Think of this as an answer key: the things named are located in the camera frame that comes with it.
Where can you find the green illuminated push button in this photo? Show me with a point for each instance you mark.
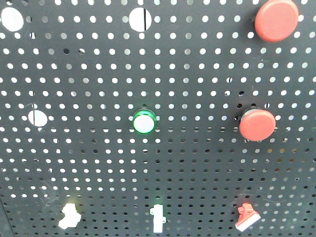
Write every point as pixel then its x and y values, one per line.
pixel 144 121

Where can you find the lower red mushroom push button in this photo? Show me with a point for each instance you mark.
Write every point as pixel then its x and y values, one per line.
pixel 256 124

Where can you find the black perforated pegboard panel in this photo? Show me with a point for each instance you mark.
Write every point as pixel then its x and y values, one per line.
pixel 74 75

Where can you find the red rotary selector switch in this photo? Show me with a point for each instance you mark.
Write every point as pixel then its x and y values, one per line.
pixel 247 217

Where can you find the upper red mushroom push button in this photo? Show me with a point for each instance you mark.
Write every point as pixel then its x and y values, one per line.
pixel 276 20

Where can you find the yellow rotary selector switch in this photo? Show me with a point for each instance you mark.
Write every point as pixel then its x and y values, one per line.
pixel 71 217

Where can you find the red mushroom push button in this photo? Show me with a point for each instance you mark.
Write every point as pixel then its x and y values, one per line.
pixel 256 124
pixel 276 20

